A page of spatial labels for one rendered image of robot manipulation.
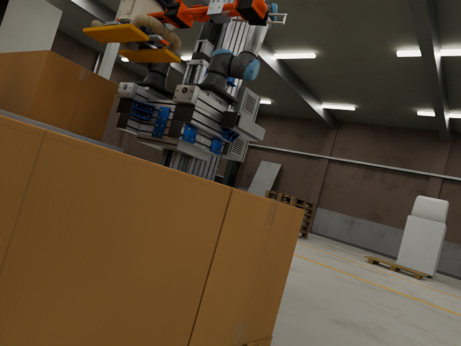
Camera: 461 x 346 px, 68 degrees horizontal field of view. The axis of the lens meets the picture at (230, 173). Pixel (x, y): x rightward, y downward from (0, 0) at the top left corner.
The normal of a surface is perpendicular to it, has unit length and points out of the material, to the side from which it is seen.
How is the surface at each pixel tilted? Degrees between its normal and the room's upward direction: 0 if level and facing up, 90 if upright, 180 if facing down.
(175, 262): 90
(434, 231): 90
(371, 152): 90
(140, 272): 90
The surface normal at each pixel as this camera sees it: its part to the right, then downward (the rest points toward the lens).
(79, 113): 0.79, 0.18
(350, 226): -0.56, -0.21
